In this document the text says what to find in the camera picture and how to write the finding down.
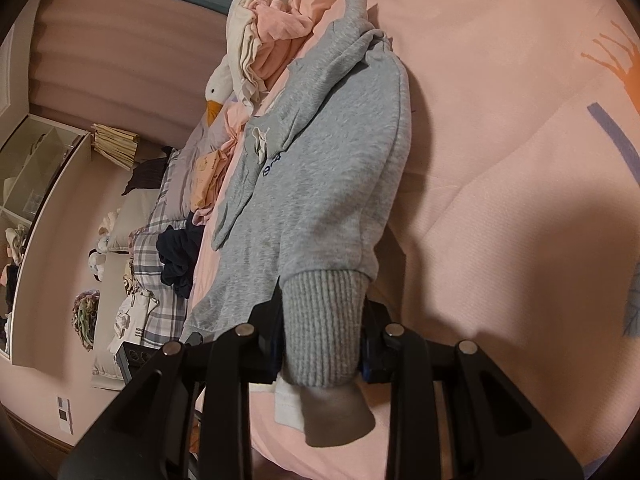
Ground beige cushion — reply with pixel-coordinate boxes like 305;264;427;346
90;252;137;392

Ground lilac grey blanket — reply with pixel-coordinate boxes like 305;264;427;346
159;110;232;222

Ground white wall outlet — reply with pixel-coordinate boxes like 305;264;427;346
56;396;75;434

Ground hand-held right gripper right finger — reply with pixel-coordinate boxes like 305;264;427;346
361;300;584;480

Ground small white plush toy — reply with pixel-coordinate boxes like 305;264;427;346
88;247;110;282

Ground multicoloured yarn bundle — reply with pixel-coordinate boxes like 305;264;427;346
72;288;101;352

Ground white printed tote bag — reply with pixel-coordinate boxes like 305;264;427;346
114;287;160;344

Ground orange printed garment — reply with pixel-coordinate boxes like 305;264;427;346
191;147;236;211

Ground beige pillow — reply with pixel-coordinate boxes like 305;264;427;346
107;189;162;252

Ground pale flower plush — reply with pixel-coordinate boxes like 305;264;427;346
98;210;121;240

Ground pink printed bed sheet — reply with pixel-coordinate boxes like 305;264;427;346
190;0;640;480

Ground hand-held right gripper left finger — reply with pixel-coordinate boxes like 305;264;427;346
57;285;287;480

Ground folded pink clothes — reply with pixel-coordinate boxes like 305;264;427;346
249;0;315;87

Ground white shelf cabinet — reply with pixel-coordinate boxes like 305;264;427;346
0;112;94;362

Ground plaid bedding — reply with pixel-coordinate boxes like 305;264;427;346
126;199;195;352

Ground black device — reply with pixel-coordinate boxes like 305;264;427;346
115;341;162;379

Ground light pink garment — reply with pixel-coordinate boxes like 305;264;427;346
192;100;251;227

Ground navy garment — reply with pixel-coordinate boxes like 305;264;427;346
156;221;206;302

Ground grey sweatshirt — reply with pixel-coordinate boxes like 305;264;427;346
180;0;414;449

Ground white goose plush toy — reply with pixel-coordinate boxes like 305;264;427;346
204;0;321;127

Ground white folded garment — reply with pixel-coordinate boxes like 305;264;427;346
234;5;267;105

